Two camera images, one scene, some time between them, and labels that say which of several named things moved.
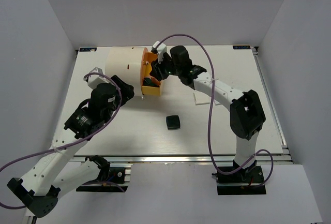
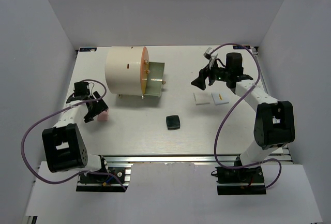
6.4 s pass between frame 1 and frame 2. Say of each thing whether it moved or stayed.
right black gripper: moved
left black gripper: moved
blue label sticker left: stayed
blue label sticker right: stayed
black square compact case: stayed
